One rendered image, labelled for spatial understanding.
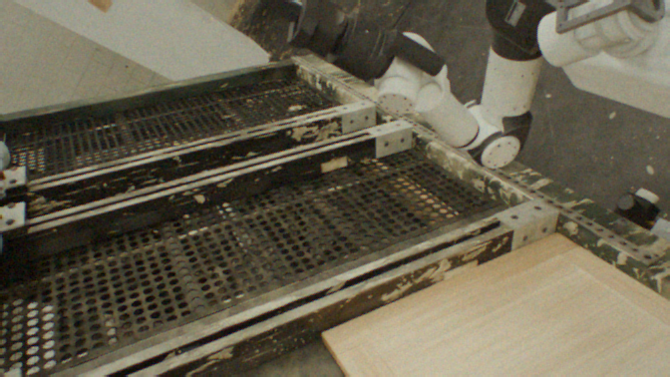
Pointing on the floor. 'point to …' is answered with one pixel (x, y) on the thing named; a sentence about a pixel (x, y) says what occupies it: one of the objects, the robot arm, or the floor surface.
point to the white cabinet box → (157, 34)
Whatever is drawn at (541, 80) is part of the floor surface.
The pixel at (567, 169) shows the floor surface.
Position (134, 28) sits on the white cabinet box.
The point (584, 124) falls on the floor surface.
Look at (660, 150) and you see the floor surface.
